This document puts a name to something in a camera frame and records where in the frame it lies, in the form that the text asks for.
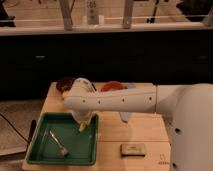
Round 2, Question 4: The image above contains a metal fork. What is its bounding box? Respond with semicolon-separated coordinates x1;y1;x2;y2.
49;131;69;157

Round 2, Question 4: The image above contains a dark brown bowl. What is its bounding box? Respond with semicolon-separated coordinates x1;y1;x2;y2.
56;77;75;93

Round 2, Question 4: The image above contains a blue sponge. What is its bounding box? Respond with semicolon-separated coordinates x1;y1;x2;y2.
126;83;136;89

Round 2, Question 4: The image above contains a small dark rectangular block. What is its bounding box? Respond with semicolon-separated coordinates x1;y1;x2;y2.
120;143;146;157

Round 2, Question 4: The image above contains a yellow banana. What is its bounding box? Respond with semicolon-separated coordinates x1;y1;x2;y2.
79;122;87;132

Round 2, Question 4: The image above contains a green plastic tray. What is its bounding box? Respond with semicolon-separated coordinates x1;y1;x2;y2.
27;112;99;166

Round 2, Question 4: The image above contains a red bowl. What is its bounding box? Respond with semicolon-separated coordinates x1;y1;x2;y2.
101;81;125;92

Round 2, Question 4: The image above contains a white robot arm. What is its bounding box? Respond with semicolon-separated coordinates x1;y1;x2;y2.
64;78;213;171

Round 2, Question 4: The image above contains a wooden table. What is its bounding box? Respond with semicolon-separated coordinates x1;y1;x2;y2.
21;81;178;171

